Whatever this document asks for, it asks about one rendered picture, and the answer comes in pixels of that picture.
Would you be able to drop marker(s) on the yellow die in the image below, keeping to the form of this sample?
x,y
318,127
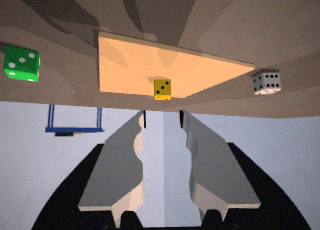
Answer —
x,y
162,89

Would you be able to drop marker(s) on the white die with black pips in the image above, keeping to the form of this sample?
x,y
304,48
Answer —
x,y
266,83

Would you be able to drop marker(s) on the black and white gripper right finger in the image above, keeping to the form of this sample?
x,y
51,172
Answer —
x,y
223,177

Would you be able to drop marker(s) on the green die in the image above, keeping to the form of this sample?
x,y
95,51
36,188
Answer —
x,y
20,63

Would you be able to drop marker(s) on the orange flat mat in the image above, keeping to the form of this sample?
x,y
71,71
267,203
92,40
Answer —
x,y
130,65

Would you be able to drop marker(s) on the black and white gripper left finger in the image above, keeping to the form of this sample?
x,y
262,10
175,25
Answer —
x,y
107,182

